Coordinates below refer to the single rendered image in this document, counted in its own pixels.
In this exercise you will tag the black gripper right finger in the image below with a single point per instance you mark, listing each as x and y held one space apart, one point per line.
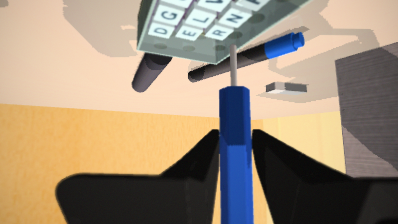
301 190

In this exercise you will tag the blue stylus with white tip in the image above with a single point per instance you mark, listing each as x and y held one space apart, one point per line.
235 140

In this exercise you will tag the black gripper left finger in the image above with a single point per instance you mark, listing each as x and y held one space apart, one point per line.
184 193

